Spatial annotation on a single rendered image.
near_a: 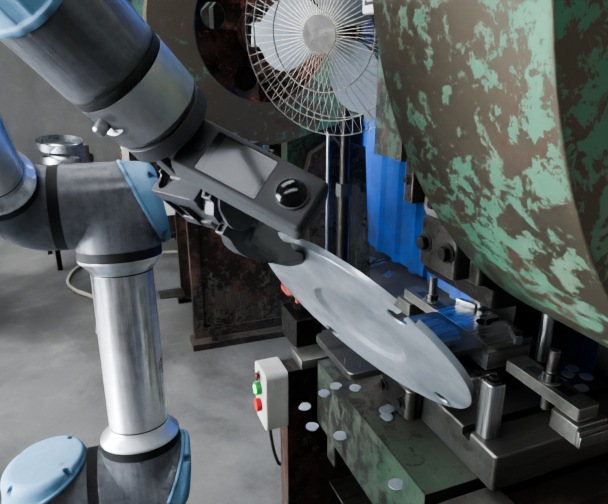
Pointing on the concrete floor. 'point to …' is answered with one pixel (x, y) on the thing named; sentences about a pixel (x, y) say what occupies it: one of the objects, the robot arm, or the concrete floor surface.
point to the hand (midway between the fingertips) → (304, 252)
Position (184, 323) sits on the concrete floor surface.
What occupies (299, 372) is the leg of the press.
